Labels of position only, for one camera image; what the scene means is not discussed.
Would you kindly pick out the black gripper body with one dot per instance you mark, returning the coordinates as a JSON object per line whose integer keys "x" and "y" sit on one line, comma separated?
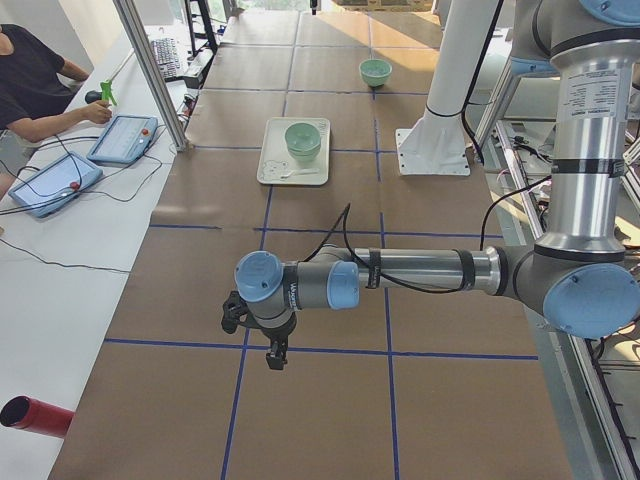
{"x": 275, "y": 334}

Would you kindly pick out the red cylinder tube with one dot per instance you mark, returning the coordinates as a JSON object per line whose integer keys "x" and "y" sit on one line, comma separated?
{"x": 29, "y": 414}

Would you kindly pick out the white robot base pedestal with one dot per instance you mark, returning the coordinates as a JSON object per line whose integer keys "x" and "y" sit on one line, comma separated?
{"x": 435, "y": 145}

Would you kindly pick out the aluminium frame post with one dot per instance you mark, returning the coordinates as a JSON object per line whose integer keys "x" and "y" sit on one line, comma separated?
{"x": 136, "y": 33}

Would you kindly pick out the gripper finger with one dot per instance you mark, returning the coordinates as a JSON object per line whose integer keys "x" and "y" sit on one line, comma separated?
{"x": 276, "y": 355}

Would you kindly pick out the green bowl on tray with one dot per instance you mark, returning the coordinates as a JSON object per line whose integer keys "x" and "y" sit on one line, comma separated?
{"x": 303, "y": 160}

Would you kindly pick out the green bowl with ice cubes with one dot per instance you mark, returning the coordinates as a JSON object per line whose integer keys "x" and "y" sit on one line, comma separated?
{"x": 375, "y": 72}

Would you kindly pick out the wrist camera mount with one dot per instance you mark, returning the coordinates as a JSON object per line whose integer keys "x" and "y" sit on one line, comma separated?
{"x": 235, "y": 311}

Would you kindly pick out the cream bear serving tray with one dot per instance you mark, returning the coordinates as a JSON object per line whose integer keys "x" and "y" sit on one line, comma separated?
{"x": 275, "y": 159}

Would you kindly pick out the black keyboard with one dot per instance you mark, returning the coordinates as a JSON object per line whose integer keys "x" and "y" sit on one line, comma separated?
{"x": 167, "y": 58}

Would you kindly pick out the blue teach pendant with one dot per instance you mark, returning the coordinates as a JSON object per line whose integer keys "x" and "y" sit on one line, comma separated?
{"x": 54, "y": 186}
{"x": 124, "y": 140}

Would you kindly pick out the white plastic spoon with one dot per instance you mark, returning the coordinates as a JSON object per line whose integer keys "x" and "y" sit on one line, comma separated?
{"x": 299, "y": 172}

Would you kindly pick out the near blue teach pendant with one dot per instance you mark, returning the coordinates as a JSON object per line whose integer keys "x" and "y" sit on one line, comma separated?
{"x": 54, "y": 186}

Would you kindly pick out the person in black shirt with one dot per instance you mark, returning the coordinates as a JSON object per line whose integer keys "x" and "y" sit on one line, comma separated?
{"x": 34, "y": 101}

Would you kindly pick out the far blue teach pendant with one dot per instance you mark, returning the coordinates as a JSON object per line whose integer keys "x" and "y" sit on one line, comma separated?
{"x": 124, "y": 140}

